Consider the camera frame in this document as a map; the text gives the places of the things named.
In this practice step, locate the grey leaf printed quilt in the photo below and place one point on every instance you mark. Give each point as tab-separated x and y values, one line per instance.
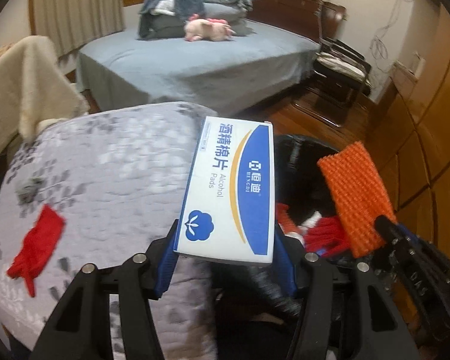
116	176

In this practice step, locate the small red cloth piece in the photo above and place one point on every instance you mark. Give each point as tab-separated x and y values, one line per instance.
37	240

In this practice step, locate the black chair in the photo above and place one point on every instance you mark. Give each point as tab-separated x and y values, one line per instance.
341	67

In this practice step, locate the beige curtain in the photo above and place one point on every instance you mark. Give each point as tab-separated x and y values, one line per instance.
78	7

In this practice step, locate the white and blue box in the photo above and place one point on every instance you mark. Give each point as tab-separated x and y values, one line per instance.
225	195

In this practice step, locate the red foam net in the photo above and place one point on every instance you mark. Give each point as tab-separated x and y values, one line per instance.
326	234

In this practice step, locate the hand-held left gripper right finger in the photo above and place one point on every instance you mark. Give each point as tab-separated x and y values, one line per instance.
285	270

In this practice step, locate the pile of folded bedding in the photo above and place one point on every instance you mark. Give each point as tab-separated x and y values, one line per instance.
195	0

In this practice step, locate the pink plush toy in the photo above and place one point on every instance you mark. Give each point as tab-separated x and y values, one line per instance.
206	29

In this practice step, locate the grey-blue bed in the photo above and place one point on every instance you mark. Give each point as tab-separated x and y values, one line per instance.
210	67

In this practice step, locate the orange foam net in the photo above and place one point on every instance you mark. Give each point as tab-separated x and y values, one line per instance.
356	195

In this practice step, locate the black bag trash bin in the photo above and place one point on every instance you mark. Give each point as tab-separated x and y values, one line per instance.
307	180

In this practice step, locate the beige blanket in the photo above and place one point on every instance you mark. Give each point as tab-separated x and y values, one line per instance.
26	82

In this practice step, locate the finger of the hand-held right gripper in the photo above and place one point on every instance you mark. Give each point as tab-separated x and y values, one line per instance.
386	227

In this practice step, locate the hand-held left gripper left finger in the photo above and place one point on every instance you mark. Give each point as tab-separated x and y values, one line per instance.
167	266

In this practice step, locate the dark wooden headboard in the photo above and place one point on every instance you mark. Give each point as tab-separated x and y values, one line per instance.
285	7

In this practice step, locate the wooden cabinet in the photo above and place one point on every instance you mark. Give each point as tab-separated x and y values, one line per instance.
427	157

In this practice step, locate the white tissue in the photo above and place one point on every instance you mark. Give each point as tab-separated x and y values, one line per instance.
310	220

